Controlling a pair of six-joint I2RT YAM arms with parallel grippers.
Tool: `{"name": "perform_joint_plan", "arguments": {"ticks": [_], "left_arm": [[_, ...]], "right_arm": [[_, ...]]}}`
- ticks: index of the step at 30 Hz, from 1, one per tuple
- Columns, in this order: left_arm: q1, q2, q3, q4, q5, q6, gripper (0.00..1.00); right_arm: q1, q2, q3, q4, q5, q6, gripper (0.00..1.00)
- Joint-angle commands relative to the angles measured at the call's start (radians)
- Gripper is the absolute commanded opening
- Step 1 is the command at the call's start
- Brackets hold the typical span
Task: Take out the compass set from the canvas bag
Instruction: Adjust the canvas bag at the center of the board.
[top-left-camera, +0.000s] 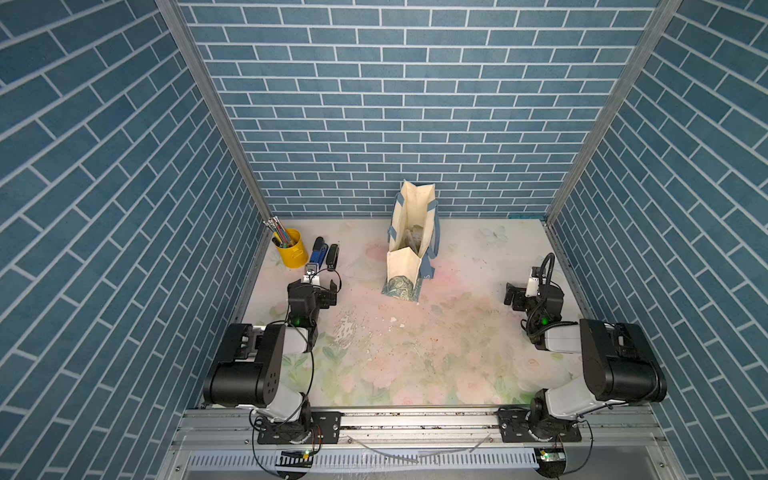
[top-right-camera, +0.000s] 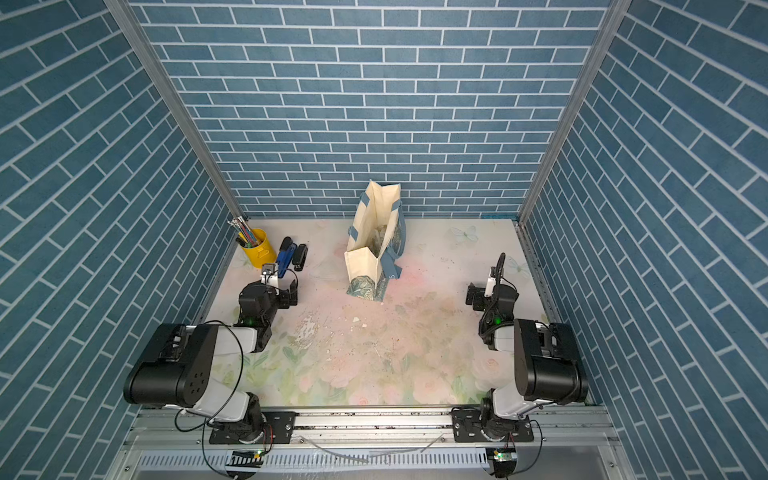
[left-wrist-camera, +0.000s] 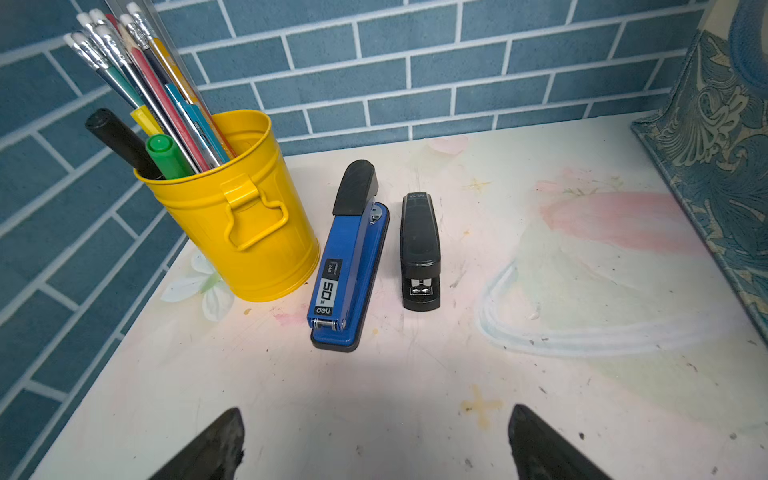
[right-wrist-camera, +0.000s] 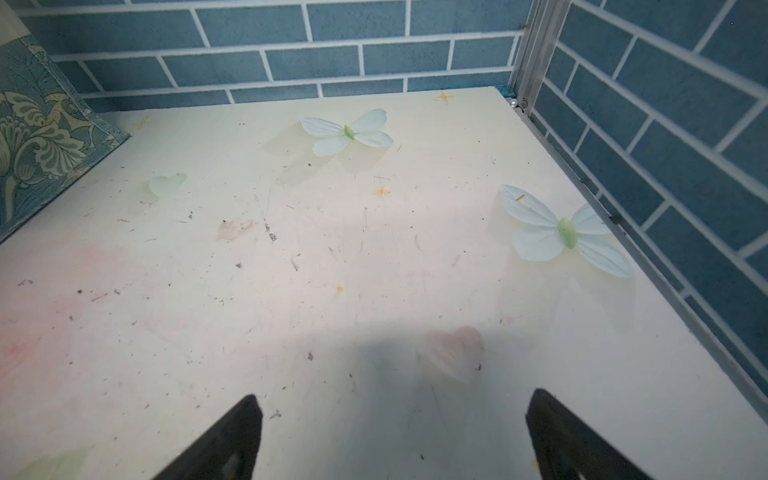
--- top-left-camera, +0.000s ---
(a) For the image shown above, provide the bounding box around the cream canvas tote bag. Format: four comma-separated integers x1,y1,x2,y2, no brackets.
382,181,440,302

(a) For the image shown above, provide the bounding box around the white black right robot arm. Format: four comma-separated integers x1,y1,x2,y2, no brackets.
504,278,668,427

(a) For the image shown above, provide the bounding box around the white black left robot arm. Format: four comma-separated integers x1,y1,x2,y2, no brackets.
203,280,340,429

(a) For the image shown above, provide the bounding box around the yellow pencil cup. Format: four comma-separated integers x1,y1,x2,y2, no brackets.
277,228,309,269

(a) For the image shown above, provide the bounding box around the blue black stapler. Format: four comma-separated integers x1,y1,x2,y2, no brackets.
307,236,329,272

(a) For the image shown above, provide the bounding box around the coloured pencils bundle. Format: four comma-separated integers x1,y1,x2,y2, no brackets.
263,216,295,248

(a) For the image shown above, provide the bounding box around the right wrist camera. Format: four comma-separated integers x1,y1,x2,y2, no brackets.
525,266,541,298

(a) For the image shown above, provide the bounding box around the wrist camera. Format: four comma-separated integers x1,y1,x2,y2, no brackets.
302,262,320,286
525,266,541,298

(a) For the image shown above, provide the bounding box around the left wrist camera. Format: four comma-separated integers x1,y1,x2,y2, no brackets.
302,262,320,286

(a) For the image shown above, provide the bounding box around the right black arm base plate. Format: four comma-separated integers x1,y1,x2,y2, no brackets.
496,406,582,443

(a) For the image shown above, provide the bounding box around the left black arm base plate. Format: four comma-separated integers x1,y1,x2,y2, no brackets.
253,410,343,445

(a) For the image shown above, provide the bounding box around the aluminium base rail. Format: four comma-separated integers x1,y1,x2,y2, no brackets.
159,406,683,479

